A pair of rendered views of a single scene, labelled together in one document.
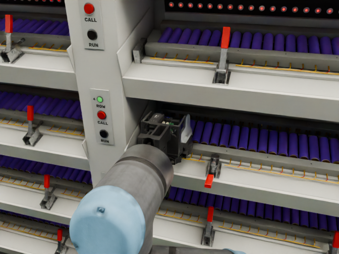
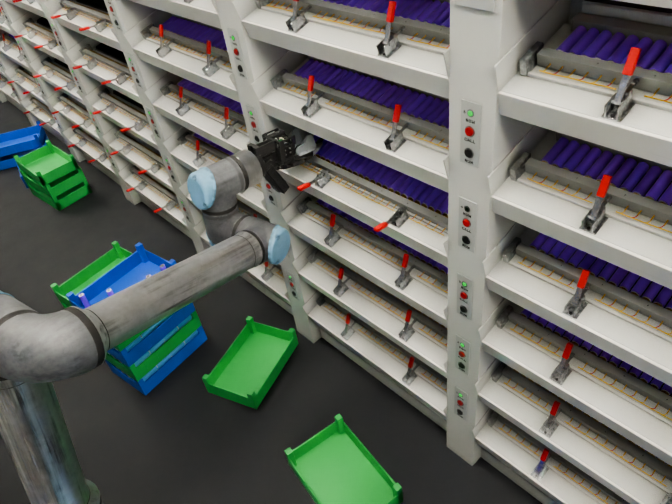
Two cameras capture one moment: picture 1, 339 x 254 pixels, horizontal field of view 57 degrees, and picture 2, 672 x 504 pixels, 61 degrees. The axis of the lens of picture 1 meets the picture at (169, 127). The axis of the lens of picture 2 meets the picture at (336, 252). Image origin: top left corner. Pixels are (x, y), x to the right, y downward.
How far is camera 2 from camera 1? 1.06 m
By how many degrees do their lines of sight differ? 32
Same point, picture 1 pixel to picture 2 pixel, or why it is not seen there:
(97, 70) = (247, 92)
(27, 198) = not seen: hidden behind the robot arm
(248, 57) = (334, 97)
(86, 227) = (191, 184)
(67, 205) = (254, 193)
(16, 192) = not seen: hidden behind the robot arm
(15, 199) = not seen: hidden behind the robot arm
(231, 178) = (330, 190)
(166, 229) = (309, 227)
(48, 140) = (237, 136)
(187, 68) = (300, 99)
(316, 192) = (375, 213)
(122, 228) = (201, 187)
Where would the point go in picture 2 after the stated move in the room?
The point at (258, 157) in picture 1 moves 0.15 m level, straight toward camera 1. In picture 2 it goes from (351, 178) to (304, 206)
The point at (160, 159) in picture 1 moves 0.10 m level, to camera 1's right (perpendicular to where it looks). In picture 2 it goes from (249, 160) to (283, 168)
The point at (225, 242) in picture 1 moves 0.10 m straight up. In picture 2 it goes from (343, 247) to (339, 218)
